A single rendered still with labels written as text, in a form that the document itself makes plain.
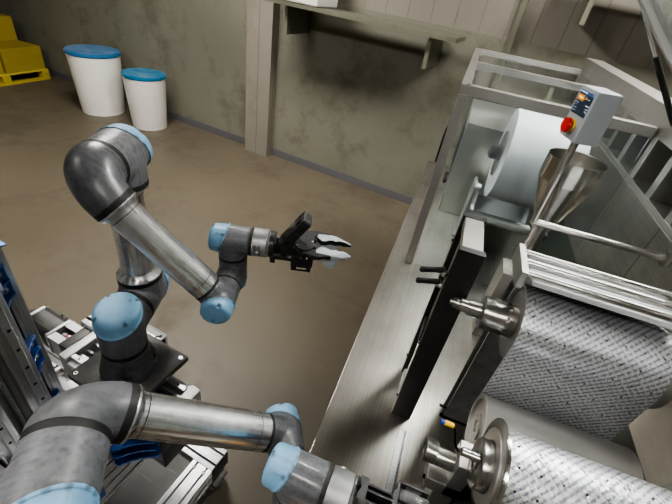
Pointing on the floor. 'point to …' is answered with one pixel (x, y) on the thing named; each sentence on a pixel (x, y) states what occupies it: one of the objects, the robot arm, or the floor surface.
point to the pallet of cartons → (18, 56)
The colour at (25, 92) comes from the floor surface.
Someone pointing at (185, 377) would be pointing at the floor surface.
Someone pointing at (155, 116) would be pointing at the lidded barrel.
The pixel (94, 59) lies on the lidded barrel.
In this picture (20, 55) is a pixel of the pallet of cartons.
